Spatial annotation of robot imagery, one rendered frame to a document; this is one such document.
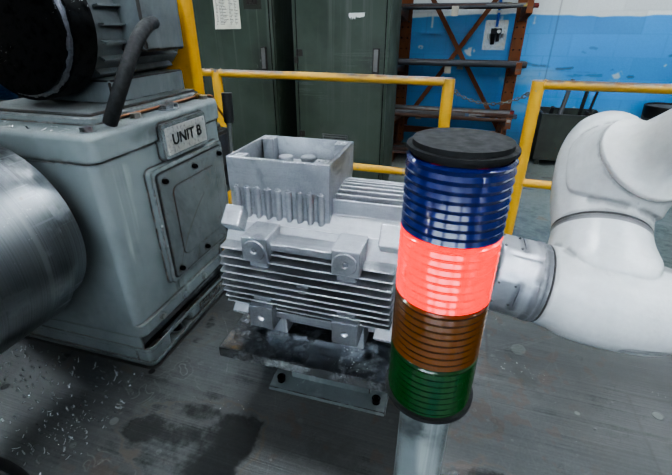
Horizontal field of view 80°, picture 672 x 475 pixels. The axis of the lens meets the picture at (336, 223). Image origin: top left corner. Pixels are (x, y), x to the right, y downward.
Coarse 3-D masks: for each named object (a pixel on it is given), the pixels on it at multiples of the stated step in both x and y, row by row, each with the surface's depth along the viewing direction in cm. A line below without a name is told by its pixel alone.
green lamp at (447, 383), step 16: (400, 368) 27; (416, 368) 26; (400, 384) 28; (416, 384) 27; (432, 384) 26; (448, 384) 26; (464, 384) 27; (400, 400) 28; (416, 400) 27; (432, 400) 27; (448, 400) 27; (464, 400) 27; (432, 416) 27; (448, 416) 27
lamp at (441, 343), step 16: (400, 304) 25; (400, 320) 26; (416, 320) 25; (432, 320) 24; (448, 320) 24; (464, 320) 24; (480, 320) 25; (400, 336) 26; (416, 336) 25; (432, 336) 24; (448, 336) 24; (464, 336) 24; (480, 336) 26; (400, 352) 27; (416, 352) 25; (432, 352) 25; (448, 352) 25; (464, 352) 25; (432, 368) 25; (448, 368) 25; (464, 368) 26
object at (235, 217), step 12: (228, 204) 45; (228, 216) 45; (240, 216) 44; (228, 228) 46; (240, 228) 45; (384, 228) 40; (396, 228) 40; (384, 240) 40; (396, 240) 40; (396, 252) 41; (240, 312) 50; (384, 336) 45
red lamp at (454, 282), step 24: (408, 240) 23; (408, 264) 24; (432, 264) 22; (456, 264) 22; (480, 264) 22; (408, 288) 24; (432, 288) 23; (456, 288) 23; (480, 288) 23; (432, 312) 24; (456, 312) 23
